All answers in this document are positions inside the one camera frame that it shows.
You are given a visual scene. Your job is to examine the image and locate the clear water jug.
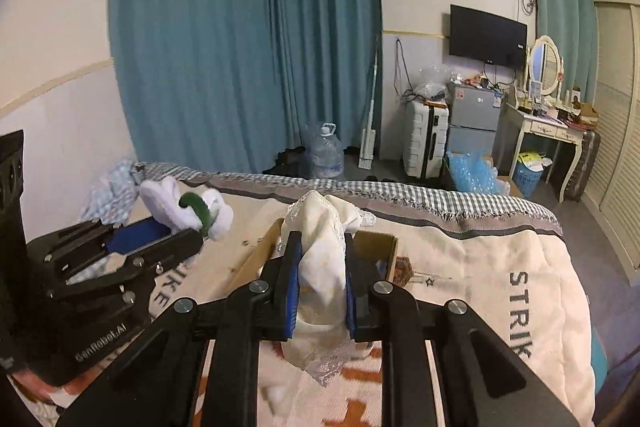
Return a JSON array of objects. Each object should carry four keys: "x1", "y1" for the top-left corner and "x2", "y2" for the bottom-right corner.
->
[{"x1": 303, "y1": 122, "x2": 344, "y2": 180}]

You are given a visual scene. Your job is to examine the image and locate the oval vanity mirror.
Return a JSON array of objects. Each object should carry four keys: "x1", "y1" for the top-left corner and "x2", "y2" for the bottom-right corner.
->
[{"x1": 526, "y1": 35, "x2": 564, "y2": 96}]

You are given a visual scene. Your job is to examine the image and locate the white suitcase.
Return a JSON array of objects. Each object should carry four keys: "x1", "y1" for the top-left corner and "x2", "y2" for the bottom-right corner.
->
[{"x1": 401, "y1": 101, "x2": 449, "y2": 180}]

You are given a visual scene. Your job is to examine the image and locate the cream lace cloth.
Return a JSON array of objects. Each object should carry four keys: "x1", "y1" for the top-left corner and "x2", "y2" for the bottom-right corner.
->
[{"x1": 281, "y1": 191, "x2": 375, "y2": 386}]

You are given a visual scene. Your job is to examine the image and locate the cream louvered wardrobe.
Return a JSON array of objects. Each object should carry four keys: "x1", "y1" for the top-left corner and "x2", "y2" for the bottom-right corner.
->
[{"x1": 582, "y1": 0, "x2": 639, "y2": 286}]

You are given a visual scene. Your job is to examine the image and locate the white sock with green band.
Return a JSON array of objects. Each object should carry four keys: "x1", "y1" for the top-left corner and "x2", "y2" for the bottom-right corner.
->
[{"x1": 139, "y1": 176, "x2": 234, "y2": 241}]

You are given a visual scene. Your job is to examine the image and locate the open cardboard box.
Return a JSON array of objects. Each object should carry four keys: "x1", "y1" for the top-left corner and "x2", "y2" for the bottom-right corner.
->
[{"x1": 224, "y1": 219, "x2": 398, "y2": 295}]

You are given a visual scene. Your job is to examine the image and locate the cream printed blanket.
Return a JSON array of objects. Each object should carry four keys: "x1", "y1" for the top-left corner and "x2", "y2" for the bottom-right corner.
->
[{"x1": 14, "y1": 160, "x2": 599, "y2": 427}]

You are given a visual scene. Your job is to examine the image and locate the white flat mop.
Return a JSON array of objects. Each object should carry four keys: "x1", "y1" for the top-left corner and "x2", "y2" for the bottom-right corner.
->
[{"x1": 358, "y1": 35, "x2": 381, "y2": 170}]

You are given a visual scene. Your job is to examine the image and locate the narrow teal curtain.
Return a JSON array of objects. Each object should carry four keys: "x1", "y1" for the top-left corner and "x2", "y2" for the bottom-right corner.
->
[{"x1": 536, "y1": 0, "x2": 598, "y2": 103}]

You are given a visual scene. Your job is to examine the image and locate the blue checkered bedding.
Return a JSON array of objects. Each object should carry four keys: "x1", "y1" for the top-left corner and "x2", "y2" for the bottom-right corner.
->
[{"x1": 77, "y1": 159, "x2": 144, "y2": 225}]

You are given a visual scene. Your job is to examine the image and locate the blue plastic bags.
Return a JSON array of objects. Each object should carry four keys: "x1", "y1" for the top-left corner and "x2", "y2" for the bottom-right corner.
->
[{"x1": 447, "y1": 152, "x2": 510, "y2": 195}]

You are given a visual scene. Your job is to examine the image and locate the black wall television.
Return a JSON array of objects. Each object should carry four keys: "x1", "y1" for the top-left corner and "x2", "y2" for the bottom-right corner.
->
[{"x1": 449, "y1": 4, "x2": 527, "y2": 70}]

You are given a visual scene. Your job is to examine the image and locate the large teal curtain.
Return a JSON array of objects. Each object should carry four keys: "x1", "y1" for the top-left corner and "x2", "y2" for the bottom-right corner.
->
[{"x1": 108, "y1": 0, "x2": 382, "y2": 172}]

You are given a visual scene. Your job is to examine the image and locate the white dressing table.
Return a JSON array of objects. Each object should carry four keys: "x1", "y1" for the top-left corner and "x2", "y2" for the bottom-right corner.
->
[{"x1": 495, "y1": 102, "x2": 584, "y2": 202}]

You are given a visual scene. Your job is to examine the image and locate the blue waste basket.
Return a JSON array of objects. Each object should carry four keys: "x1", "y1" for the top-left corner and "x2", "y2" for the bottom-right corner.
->
[{"x1": 513, "y1": 152, "x2": 552, "y2": 198}]

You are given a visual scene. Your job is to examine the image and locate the grey mini fridge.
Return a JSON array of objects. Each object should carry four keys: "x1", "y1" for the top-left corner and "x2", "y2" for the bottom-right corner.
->
[{"x1": 447, "y1": 82, "x2": 502, "y2": 156}]

